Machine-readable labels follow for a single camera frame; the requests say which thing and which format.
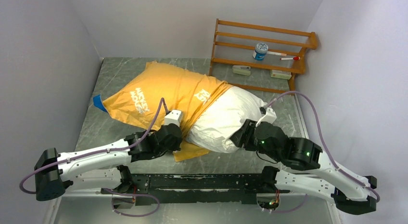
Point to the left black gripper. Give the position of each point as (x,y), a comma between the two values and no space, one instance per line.
(176,145)

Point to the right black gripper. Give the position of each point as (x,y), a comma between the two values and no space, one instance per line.
(244,135)

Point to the white pillow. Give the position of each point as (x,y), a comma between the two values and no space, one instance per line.
(226,115)

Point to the blue orange cartoon pillowcase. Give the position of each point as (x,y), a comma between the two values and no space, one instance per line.
(160,88)

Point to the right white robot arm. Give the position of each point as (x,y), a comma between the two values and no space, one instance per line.
(313,173)

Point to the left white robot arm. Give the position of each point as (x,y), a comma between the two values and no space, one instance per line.
(104,167)

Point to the white green rectangular device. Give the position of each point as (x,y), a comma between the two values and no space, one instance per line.
(241,70)

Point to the white box under shelf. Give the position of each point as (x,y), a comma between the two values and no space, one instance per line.
(280,74)

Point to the blue white jar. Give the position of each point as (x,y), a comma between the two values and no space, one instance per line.
(260,50)

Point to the white pen on shelf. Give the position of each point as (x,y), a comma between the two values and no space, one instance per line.
(276,53)

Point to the white red marker pen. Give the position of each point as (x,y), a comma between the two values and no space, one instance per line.
(296,58)

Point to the orange wooden shelf rack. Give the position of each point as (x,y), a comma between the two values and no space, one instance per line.
(234,43)

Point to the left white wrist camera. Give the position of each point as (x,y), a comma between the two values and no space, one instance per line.
(173,117)

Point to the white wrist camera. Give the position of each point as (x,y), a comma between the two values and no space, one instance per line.
(268,115)
(173,117)

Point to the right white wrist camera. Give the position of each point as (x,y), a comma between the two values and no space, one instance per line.
(268,115)

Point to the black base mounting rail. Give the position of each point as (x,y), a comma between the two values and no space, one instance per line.
(192,188)

